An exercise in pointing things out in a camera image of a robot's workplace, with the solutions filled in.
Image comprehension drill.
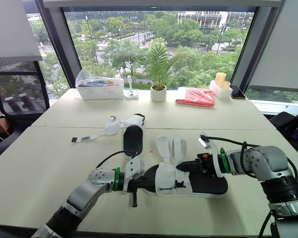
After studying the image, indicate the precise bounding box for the red pack in clear wrap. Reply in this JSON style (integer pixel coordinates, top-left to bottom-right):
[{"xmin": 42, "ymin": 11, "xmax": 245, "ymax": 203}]
[{"xmin": 175, "ymin": 86, "xmax": 217, "ymax": 109}]

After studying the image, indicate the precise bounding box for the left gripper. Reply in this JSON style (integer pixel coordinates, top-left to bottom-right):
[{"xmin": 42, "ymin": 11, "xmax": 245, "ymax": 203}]
[{"xmin": 126, "ymin": 178, "xmax": 157, "ymax": 208}]

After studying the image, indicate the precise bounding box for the clear plastic bag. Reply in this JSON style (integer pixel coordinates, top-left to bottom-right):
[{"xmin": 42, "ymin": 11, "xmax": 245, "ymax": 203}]
[{"xmin": 75, "ymin": 66, "xmax": 96, "ymax": 87}]

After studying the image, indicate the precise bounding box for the black phone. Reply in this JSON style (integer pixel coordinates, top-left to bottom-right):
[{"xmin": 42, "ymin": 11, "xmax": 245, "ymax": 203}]
[{"xmin": 230, "ymin": 85, "xmax": 247, "ymax": 100}]

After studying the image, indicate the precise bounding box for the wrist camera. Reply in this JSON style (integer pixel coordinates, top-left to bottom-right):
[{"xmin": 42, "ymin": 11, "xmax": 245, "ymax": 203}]
[
  {"xmin": 122, "ymin": 156, "xmax": 146, "ymax": 195},
  {"xmin": 197, "ymin": 132, "xmax": 225, "ymax": 178}
]

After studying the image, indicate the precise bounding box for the yellow paper cup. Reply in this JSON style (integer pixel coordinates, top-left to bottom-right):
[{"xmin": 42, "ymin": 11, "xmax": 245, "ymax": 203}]
[
  {"xmin": 215, "ymin": 72, "xmax": 227, "ymax": 87},
  {"xmin": 219, "ymin": 80, "xmax": 232, "ymax": 91}
]

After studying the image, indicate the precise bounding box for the black mesh office chair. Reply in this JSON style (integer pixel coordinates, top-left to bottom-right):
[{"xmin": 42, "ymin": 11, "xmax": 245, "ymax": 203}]
[{"xmin": 0, "ymin": 58, "xmax": 51, "ymax": 166}]

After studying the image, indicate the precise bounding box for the white desk stand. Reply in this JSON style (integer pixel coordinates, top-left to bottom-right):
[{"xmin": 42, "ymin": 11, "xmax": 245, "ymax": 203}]
[{"xmin": 124, "ymin": 75, "xmax": 140, "ymax": 101}]

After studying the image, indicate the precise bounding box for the white plastic bin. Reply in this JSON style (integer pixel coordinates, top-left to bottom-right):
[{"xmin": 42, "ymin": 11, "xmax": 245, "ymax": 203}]
[{"xmin": 75, "ymin": 77, "xmax": 125, "ymax": 101}]

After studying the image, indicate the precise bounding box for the dark office chair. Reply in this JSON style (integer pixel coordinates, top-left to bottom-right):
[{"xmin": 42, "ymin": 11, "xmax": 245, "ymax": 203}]
[{"xmin": 267, "ymin": 106, "xmax": 298, "ymax": 156}]

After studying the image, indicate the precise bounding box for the black cable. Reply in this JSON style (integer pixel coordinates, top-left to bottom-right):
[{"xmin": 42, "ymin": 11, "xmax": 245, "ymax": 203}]
[
  {"xmin": 203, "ymin": 135, "xmax": 298, "ymax": 192},
  {"xmin": 95, "ymin": 150, "xmax": 140, "ymax": 170}
]

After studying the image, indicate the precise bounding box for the white sandal with black insole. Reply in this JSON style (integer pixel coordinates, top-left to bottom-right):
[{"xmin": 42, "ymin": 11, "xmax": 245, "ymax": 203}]
[
  {"xmin": 71, "ymin": 113, "xmax": 147, "ymax": 161},
  {"xmin": 143, "ymin": 135, "xmax": 229, "ymax": 199}
]

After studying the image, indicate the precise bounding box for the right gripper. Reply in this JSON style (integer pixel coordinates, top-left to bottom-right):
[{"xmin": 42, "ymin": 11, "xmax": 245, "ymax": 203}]
[{"xmin": 176, "ymin": 153, "xmax": 216, "ymax": 176}]

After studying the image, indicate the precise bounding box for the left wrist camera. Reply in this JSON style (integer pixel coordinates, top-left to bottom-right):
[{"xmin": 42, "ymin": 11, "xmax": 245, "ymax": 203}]
[{"xmin": 122, "ymin": 156, "xmax": 146, "ymax": 195}]

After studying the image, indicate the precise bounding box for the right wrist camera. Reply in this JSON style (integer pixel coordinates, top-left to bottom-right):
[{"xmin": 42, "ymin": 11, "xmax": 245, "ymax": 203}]
[{"xmin": 197, "ymin": 132, "xmax": 225, "ymax": 178}]

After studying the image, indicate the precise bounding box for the potted palm in white pot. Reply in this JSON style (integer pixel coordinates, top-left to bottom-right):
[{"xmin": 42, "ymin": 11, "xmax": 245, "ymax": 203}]
[{"xmin": 144, "ymin": 37, "xmax": 180, "ymax": 103}]

